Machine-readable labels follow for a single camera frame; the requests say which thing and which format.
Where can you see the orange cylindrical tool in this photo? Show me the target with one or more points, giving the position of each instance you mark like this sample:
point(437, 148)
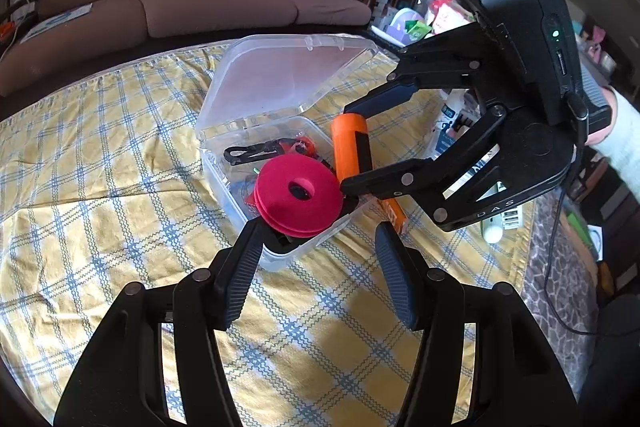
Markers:
point(350, 147)

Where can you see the clear plastic storage box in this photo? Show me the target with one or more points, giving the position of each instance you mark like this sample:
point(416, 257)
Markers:
point(280, 72)

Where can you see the white plastic item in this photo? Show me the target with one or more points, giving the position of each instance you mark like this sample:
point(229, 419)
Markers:
point(492, 232)

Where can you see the brown sofa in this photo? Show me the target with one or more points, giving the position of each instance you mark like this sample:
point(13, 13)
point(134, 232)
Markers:
point(200, 7)

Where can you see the yellow checked tablecloth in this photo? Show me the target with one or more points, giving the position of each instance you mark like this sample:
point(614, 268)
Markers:
point(125, 157)

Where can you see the pale lilac bucket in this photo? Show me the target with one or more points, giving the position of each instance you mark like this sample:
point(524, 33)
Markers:
point(402, 22)

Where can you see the pink spool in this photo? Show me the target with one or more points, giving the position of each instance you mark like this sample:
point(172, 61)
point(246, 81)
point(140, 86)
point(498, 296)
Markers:
point(280, 192)

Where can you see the person's right forearm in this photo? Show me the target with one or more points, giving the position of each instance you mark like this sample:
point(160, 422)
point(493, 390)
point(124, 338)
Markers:
point(625, 137)

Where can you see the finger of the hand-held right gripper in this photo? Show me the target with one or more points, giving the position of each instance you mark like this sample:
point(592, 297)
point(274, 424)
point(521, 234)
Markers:
point(400, 179)
point(390, 97)

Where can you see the white bottle blue label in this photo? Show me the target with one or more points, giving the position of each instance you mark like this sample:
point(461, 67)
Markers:
point(447, 117)

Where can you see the patterned brown mat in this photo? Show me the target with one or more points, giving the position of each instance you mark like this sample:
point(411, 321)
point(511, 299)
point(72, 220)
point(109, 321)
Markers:
point(540, 357)

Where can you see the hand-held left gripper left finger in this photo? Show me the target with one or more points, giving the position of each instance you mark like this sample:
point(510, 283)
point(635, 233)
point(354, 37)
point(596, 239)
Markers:
point(240, 272)

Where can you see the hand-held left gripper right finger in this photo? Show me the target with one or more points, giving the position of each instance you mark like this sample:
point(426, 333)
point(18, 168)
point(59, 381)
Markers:
point(395, 277)

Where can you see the white printed paper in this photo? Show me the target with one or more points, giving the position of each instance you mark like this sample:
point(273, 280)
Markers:
point(55, 21)

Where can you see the orange pocket booklet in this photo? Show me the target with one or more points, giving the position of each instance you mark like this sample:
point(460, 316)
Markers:
point(392, 214)

